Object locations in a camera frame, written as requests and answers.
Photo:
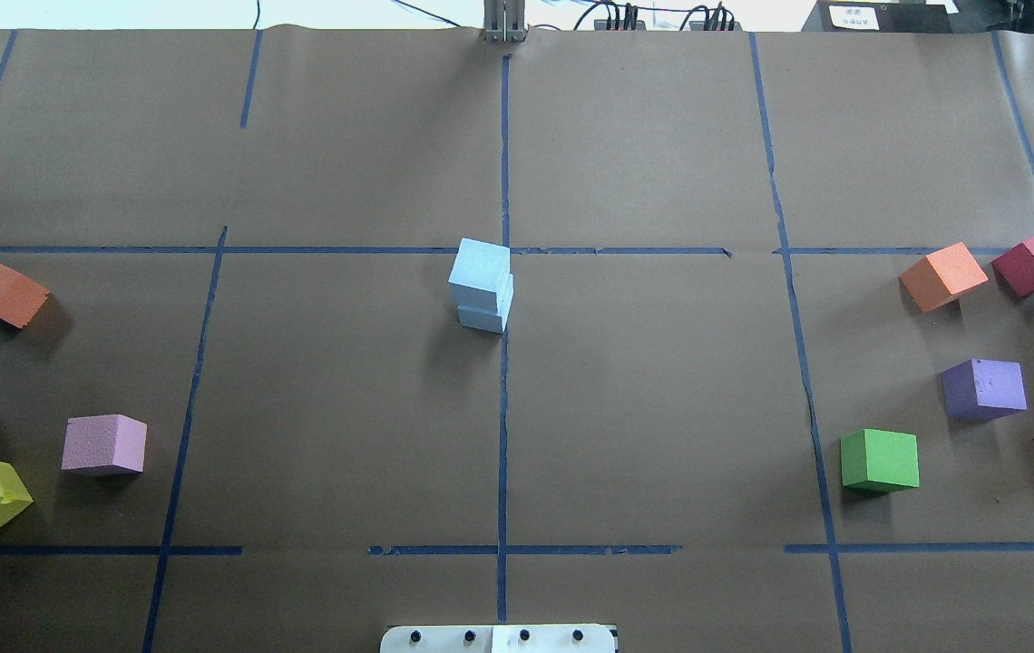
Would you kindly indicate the orange foam block left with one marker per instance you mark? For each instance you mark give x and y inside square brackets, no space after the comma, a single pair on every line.
[20,297]

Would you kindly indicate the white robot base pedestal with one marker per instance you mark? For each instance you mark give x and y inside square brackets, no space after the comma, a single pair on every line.
[567,637]

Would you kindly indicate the light blue foam block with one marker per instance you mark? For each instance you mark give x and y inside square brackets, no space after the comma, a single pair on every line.
[492,321]

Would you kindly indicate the brown paper table cover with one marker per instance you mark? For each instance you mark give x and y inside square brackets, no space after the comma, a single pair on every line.
[247,239]

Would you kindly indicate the orange foam block right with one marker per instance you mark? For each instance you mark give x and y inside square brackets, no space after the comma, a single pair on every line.
[942,277]

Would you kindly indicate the green foam block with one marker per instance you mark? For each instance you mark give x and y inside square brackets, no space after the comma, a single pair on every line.
[876,460]

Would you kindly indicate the black box with label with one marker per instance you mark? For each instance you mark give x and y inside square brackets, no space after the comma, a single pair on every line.
[877,17]

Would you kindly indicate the purple foam block right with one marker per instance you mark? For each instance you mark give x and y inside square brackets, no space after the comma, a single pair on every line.
[982,390]

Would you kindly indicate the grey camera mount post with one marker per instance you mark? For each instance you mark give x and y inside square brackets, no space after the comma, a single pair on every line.
[504,21]

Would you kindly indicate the orange foam block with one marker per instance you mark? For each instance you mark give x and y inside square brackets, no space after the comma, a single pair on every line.
[20,297]
[942,277]

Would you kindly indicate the pink foam block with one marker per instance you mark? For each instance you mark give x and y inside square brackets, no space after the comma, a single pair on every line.
[104,444]

